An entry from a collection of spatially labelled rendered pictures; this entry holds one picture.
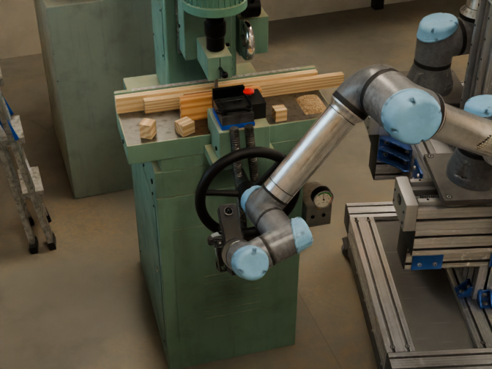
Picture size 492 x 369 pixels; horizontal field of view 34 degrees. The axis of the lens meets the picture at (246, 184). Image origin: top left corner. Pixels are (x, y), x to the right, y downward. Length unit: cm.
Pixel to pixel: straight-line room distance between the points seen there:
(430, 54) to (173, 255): 99
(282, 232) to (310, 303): 121
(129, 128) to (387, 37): 288
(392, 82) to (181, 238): 90
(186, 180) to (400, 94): 78
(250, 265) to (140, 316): 124
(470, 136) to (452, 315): 96
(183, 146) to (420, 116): 74
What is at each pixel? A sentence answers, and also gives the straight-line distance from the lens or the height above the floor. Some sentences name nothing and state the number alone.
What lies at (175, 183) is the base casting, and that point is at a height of 76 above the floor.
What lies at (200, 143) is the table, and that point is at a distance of 223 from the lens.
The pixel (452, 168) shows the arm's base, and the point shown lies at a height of 85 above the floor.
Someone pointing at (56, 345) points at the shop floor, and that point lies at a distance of 293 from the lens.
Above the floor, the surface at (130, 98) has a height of 94.
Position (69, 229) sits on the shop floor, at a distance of 340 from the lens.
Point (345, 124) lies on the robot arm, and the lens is 187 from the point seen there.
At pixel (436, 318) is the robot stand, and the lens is 272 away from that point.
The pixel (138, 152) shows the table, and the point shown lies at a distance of 221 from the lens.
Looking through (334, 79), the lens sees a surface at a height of 93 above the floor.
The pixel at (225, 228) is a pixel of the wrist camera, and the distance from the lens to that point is 196.
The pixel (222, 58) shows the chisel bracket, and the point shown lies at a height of 106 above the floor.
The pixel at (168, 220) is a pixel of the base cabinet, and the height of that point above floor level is 63.
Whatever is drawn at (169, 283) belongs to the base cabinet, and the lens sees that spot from 252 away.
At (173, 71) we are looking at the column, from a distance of 250.
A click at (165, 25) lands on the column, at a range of 243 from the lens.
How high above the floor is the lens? 208
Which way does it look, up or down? 36 degrees down
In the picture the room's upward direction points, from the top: straight up
